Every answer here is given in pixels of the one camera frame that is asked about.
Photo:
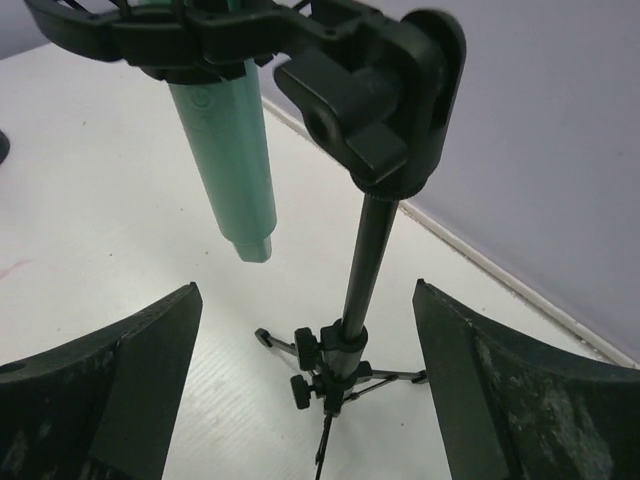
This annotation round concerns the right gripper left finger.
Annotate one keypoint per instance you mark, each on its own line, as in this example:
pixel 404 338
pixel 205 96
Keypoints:
pixel 102 406

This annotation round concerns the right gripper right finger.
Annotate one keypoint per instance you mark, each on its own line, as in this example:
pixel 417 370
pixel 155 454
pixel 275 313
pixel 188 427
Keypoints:
pixel 510 406

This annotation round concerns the mint green microphone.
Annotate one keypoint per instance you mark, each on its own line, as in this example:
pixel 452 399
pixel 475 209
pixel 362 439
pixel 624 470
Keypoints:
pixel 225 128

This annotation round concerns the tripod stand with shock mount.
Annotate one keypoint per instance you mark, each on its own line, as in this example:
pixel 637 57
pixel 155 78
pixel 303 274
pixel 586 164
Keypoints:
pixel 375 94

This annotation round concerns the round-base mic stand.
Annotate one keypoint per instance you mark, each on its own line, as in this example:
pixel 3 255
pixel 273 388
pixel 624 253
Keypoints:
pixel 5 147

